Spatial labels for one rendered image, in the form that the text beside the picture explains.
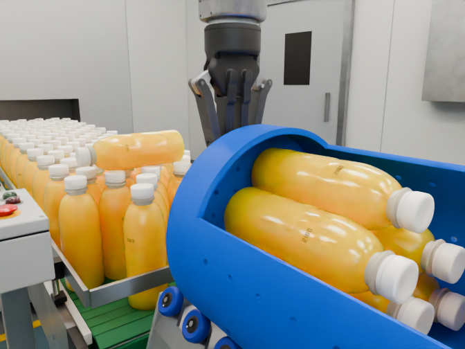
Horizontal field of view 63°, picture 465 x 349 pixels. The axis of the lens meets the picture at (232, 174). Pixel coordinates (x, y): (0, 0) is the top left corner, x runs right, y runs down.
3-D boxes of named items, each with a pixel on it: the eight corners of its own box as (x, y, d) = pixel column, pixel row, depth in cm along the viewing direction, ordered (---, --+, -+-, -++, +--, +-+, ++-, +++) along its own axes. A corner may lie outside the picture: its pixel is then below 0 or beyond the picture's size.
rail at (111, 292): (92, 309, 58) (90, 291, 58) (90, 307, 59) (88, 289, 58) (280, 244, 82) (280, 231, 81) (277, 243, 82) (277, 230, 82)
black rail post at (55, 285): (55, 305, 68) (49, 264, 66) (50, 298, 71) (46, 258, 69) (67, 301, 70) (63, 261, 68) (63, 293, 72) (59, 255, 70)
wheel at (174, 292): (180, 292, 56) (189, 296, 57) (166, 280, 60) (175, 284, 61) (164, 320, 55) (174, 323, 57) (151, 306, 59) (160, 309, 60)
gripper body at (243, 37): (240, 30, 55) (240, 95, 57) (189, 25, 50) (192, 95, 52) (275, 23, 49) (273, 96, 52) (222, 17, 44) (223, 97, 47)
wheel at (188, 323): (203, 334, 49) (214, 338, 51) (201, 302, 52) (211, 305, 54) (179, 345, 51) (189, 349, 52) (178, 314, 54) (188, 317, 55)
